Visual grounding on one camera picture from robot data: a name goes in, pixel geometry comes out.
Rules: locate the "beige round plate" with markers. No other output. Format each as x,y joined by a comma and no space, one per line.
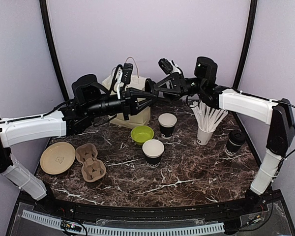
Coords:
57,158

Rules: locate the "white paper cup holder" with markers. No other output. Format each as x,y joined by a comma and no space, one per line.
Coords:
203,137

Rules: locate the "green bowl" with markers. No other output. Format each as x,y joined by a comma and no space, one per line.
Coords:
141,134

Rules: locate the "grey slotted cable duct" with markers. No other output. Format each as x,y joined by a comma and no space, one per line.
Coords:
125,228

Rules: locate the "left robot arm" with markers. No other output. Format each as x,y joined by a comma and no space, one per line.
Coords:
91,100

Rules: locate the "brown cardboard cup carrier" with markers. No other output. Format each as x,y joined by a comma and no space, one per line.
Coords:
92,169

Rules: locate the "right black frame post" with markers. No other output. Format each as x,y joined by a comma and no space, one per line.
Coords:
246,43

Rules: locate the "black front rail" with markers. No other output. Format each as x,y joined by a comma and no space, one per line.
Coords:
162,200

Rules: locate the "black plastic cup lid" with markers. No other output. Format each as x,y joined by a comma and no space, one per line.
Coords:
149,86

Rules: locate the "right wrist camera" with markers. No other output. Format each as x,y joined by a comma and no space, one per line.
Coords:
169,67

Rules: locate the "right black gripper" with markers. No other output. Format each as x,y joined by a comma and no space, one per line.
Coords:
179,86

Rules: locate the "black paper coffee cup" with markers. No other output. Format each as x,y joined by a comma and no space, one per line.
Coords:
232,148

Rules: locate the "black frame post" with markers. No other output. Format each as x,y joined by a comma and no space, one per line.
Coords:
246,43
52,48

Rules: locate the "left black frame post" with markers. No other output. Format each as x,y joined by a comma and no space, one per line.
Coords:
52,48

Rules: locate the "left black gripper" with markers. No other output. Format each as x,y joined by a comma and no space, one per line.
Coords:
128,105

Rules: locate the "white wrapped straws bundle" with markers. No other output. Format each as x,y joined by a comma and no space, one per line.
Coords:
207,118

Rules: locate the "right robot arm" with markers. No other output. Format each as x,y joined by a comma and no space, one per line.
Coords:
277,114

